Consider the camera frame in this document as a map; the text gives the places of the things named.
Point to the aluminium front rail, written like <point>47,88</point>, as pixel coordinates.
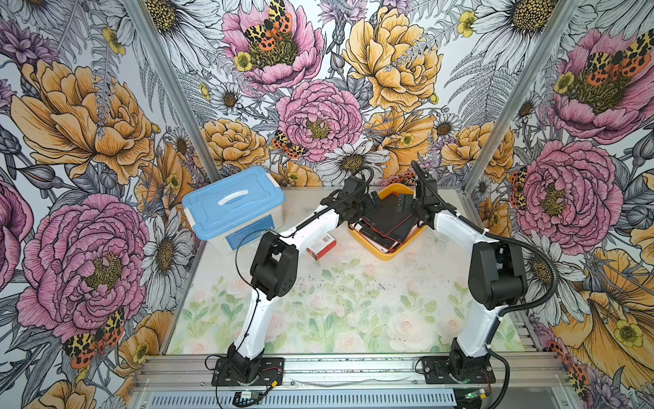
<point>536,380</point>

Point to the small red white carton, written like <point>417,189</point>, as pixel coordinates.
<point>321,246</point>

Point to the pink white writing tablet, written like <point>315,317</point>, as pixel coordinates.
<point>392,250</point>

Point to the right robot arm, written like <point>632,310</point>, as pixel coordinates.
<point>493,282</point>

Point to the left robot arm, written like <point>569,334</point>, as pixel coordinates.
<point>274,269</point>

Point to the red writing tablet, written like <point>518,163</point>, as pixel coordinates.
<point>389,216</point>
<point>394,238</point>

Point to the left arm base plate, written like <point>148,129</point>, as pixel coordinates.
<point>261,372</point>

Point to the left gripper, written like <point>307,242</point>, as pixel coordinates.
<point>369,207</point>

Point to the yellow storage tray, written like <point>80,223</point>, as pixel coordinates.
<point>405,193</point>

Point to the blue lidded storage box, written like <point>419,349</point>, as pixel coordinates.
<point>235,210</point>

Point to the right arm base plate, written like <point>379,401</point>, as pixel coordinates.
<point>456,370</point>

